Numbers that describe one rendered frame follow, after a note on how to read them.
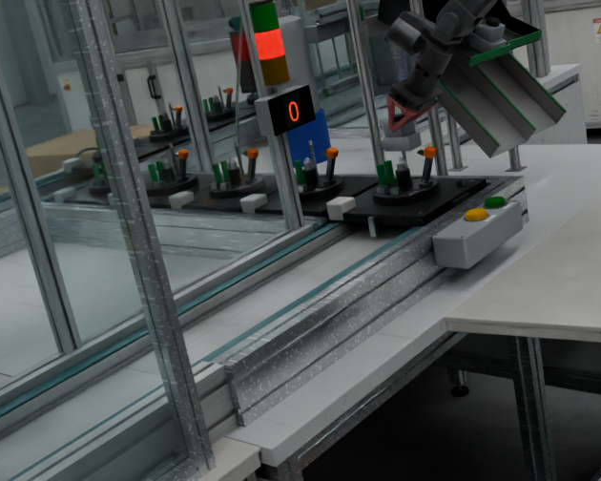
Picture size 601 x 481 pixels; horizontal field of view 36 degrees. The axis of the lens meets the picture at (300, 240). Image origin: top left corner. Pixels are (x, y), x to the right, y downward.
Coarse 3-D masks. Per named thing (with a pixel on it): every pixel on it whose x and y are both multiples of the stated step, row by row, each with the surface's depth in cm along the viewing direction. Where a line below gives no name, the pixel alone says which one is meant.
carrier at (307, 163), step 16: (304, 160) 209; (304, 176) 210; (320, 176) 217; (336, 176) 214; (304, 192) 205; (320, 192) 205; (336, 192) 207; (352, 192) 205; (304, 208) 200; (320, 208) 198
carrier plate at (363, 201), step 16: (368, 192) 203; (448, 192) 191; (464, 192) 189; (352, 208) 193; (368, 208) 191; (384, 208) 189; (400, 208) 187; (416, 208) 185; (432, 208) 183; (448, 208) 185; (400, 224) 183; (416, 224) 180
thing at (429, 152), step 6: (420, 150) 189; (426, 150) 186; (432, 150) 186; (426, 156) 187; (432, 156) 186; (426, 162) 188; (432, 162) 188; (426, 168) 188; (426, 174) 189; (426, 180) 190
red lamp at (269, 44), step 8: (264, 32) 176; (272, 32) 176; (256, 40) 178; (264, 40) 176; (272, 40) 176; (280, 40) 178; (264, 48) 177; (272, 48) 176; (280, 48) 178; (264, 56) 177; (272, 56) 177
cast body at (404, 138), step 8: (384, 128) 190; (400, 128) 188; (408, 128) 189; (384, 136) 192; (392, 136) 190; (400, 136) 189; (408, 136) 187; (416, 136) 189; (384, 144) 192; (392, 144) 190; (400, 144) 189; (408, 144) 188; (416, 144) 189
